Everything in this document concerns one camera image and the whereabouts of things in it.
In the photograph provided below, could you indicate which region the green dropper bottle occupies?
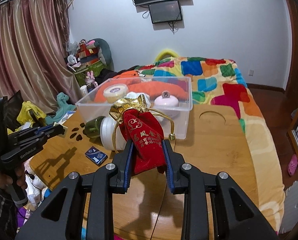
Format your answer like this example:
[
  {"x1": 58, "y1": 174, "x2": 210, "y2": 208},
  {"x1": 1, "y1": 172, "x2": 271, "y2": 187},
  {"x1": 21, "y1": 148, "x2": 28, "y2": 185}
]
[{"x1": 83, "y1": 116, "x2": 105, "y2": 139}]

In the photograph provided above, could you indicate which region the blue Max staples box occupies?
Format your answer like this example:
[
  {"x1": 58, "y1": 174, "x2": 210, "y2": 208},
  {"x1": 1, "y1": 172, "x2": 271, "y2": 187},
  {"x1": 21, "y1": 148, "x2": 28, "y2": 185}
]
[{"x1": 85, "y1": 146, "x2": 108, "y2": 166}]

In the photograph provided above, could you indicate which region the white round tape case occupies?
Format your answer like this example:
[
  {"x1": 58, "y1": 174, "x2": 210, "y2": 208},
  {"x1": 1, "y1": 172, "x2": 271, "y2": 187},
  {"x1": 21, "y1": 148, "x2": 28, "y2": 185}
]
[{"x1": 100, "y1": 116, "x2": 126, "y2": 151}]

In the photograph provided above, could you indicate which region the round cream lidded jar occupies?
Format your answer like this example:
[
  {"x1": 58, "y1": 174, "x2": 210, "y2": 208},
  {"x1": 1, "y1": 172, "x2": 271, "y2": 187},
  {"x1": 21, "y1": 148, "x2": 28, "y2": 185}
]
[{"x1": 103, "y1": 83, "x2": 129, "y2": 103}]

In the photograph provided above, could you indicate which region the red velvet drawstring pouch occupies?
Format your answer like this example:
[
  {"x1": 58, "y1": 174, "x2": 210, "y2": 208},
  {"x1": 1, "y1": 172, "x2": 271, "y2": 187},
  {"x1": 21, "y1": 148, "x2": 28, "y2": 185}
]
[{"x1": 109, "y1": 94, "x2": 175, "y2": 175}]

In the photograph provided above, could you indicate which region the clear plastic storage bin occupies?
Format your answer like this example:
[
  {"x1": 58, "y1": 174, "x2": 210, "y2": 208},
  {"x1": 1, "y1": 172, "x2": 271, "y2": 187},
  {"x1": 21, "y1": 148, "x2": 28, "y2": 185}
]
[{"x1": 76, "y1": 76, "x2": 193, "y2": 139}]

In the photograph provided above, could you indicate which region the pink round apple-shaped box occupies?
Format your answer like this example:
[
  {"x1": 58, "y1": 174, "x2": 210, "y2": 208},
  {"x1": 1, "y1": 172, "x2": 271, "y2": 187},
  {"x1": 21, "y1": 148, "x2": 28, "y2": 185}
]
[{"x1": 154, "y1": 90, "x2": 179, "y2": 118}]

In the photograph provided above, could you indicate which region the left forearm striped sleeve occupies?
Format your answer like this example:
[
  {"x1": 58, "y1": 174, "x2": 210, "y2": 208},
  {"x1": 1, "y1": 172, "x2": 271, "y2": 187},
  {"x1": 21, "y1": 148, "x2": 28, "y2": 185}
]
[{"x1": 0, "y1": 188, "x2": 17, "y2": 239}]

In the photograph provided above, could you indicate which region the left hand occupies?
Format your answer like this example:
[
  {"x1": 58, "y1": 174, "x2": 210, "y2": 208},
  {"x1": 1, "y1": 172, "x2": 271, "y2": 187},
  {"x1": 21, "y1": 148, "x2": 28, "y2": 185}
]
[{"x1": 0, "y1": 164, "x2": 28, "y2": 191}]

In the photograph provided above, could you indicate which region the yellow plastic bag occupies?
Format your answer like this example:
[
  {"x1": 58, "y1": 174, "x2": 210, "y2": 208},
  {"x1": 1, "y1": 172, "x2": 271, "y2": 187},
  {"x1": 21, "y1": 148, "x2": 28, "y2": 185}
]
[{"x1": 5, "y1": 101, "x2": 47, "y2": 134}]

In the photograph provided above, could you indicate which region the teal dinosaur plush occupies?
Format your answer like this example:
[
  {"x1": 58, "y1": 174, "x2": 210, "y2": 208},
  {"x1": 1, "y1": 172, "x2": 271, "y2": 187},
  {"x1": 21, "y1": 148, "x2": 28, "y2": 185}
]
[{"x1": 45, "y1": 92, "x2": 76, "y2": 125}]

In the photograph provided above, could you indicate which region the green storage box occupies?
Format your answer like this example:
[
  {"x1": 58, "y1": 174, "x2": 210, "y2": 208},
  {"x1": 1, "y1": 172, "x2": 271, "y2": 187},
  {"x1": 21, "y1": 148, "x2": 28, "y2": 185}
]
[{"x1": 74, "y1": 61, "x2": 107, "y2": 87}]

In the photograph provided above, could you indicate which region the pink rabbit figure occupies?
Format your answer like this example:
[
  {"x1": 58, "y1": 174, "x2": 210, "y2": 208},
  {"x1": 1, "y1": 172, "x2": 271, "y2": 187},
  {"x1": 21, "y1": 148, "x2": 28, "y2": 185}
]
[{"x1": 85, "y1": 70, "x2": 98, "y2": 87}]

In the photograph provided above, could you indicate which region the dark purple garment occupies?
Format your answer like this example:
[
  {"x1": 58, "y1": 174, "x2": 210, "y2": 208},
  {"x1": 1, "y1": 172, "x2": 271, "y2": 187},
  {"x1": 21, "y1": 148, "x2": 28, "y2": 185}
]
[{"x1": 95, "y1": 66, "x2": 139, "y2": 85}]

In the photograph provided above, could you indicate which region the pink croc shoe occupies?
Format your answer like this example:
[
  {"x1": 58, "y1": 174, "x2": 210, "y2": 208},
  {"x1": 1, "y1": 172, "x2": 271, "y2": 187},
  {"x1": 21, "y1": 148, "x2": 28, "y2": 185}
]
[{"x1": 287, "y1": 154, "x2": 298, "y2": 176}]

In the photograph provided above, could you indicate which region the orange puffer jacket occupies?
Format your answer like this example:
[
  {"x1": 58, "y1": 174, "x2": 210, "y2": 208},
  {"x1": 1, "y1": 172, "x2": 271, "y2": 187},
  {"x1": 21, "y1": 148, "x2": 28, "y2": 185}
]
[{"x1": 94, "y1": 71, "x2": 188, "y2": 103}]

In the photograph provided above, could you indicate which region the grey plush cushion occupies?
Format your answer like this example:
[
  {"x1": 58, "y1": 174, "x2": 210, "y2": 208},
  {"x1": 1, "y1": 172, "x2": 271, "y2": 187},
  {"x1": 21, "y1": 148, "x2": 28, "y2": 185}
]
[{"x1": 94, "y1": 38, "x2": 114, "y2": 70}]

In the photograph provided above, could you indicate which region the pink satin curtain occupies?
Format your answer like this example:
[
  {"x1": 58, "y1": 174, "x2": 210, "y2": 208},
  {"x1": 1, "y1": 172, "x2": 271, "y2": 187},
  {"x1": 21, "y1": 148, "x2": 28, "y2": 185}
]
[{"x1": 0, "y1": 0, "x2": 82, "y2": 113}]

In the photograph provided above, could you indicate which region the yellow bed headboard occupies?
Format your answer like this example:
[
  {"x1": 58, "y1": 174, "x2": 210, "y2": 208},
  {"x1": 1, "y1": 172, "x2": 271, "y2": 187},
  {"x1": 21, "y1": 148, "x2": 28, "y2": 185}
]
[{"x1": 154, "y1": 49, "x2": 179, "y2": 62}]

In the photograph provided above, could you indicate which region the colourful checked blanket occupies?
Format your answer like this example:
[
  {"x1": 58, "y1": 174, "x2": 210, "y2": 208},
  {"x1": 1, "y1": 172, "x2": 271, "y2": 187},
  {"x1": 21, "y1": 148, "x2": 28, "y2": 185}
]
[{"x1": 136, "y1": 57, "x2": 285, "y2": 231}]

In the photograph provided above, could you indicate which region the small wall monitor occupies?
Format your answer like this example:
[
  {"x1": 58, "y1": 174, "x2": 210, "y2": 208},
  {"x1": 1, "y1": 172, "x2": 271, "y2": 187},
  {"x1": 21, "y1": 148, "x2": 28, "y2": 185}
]
[{"x1": 148, "y1": 1, "x2": 182, "y2": 24}]

